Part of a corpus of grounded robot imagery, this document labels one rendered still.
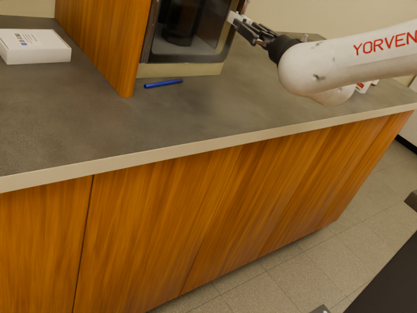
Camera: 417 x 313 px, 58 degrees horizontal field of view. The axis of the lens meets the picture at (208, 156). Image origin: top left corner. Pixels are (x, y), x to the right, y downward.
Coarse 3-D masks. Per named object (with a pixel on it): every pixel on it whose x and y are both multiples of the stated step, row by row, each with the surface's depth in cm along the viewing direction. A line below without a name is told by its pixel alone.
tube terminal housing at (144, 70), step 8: (144, 64) 104; (152, 64) 106; (160, 64) 108; (168, 64) 109; (176, 64) 111; (184, 64) 113; (192, 64) 115; (200, 64) 117; (208, 64) 119; (216, 64) 121; (144, 72) 106; (152, 72) 108; (160, 72) 109; (168, 72) 111; (176, 72) 113; (184, 72) 115; (192, 72) 117; (200, 72) 119; (208, 72) 121; (216, 72) 123
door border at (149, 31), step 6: (156, 0) 93; (150, 6) 93; (156, 6) 94; (150, 12) 94; (156, 12) 95; (156, 18) 96; (150, 24) 96; (150, 30) 97; (150, 36) 98; (150, 42) 100; (144, 48) 99; (144, 54) 101; (144, 60) 102
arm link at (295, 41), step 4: (304, 36) 91; (292, 40) 92; (296, 40) 92; (300, 40) 91; (304, 40) 91; (288, 44) 91; (292, 44) 91; (284, 48) 92; (288, 48) 91; (280, 52) 92; (284, 52) 91; (280, 56) 92
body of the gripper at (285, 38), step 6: (264, 36) 98; (282, 36) 94; (288, 36) 95; (270, 42) 96; (276, 42) 94; (282, 42) 93; (270, 48) 95; (276, 48) 94; (270, 54) 96; (276, 54) 94; (276, 60) 96
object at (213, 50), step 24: (168, 0) 95; (192, 0) 99; (216, 0) 103; (240, 0) 108; (168, 24) 99; (192, 24) 104; (216, 24) 109; (168, 48) 104; (192, 48) 109; (216, 48) 115
